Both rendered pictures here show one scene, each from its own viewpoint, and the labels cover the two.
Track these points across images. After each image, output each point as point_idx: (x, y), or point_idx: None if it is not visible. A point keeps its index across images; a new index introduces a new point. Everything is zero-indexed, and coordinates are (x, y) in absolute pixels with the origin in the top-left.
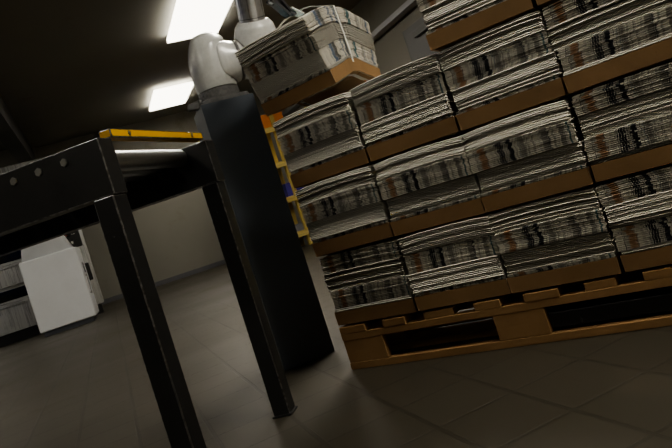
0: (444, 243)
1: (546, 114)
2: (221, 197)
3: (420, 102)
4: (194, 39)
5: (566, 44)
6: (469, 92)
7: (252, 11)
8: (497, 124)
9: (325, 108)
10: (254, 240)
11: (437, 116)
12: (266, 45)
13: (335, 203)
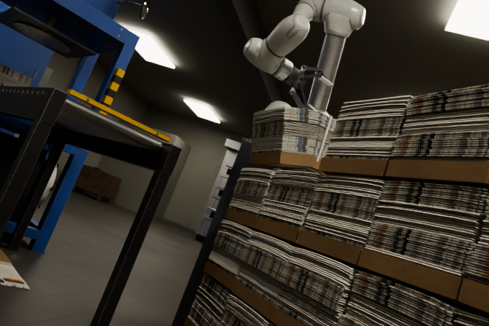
0: (241, 320)
1: (337, 271)
2: (156, 183)
3: (293, 204)
4: (273, 102)
5: (382, 222)
6: (316, 217)
7: (314, 102)
8: (311, 255)
9: (261, 175)
10: (212, 241)
11: (293, 222)
12: (265, 116)
13: (228, 242)
